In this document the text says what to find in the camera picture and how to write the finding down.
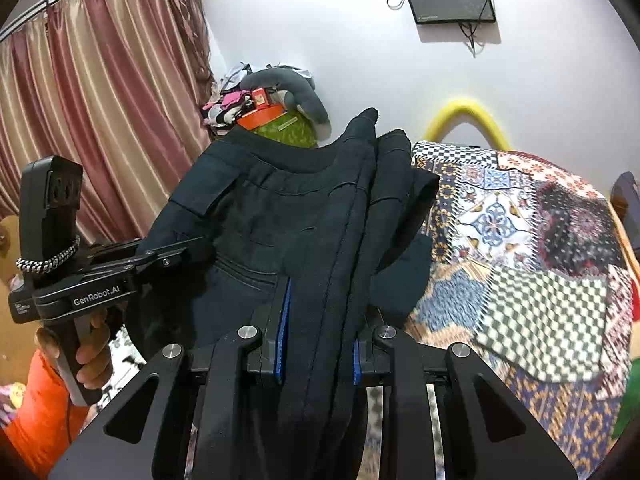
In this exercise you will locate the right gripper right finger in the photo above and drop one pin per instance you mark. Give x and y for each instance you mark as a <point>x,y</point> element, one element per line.
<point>486,432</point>

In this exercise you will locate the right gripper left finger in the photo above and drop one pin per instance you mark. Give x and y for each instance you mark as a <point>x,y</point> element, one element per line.
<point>200,414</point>

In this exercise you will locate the black pants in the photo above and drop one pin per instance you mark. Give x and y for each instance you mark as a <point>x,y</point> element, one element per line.
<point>304,228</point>

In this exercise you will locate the orange sleeved forearm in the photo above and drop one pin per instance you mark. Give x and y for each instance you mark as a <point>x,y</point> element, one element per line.
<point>43,427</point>

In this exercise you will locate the patchwork patterned bedsheet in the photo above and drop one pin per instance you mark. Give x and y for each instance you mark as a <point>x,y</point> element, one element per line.
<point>529,268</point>

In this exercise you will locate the dark navy folded garment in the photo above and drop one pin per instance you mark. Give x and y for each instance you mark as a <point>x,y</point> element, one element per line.
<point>396,290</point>

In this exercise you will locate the striped maroon curtain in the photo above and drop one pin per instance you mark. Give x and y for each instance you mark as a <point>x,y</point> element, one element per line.
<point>117,86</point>

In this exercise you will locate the orange box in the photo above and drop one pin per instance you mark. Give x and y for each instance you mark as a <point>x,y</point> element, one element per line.
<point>264,111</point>

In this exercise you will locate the green patterned bag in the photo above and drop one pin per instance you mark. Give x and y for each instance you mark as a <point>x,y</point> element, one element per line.
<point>291,128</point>

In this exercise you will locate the yellow curved headboard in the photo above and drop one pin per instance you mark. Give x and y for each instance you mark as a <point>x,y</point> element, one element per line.
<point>458,111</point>

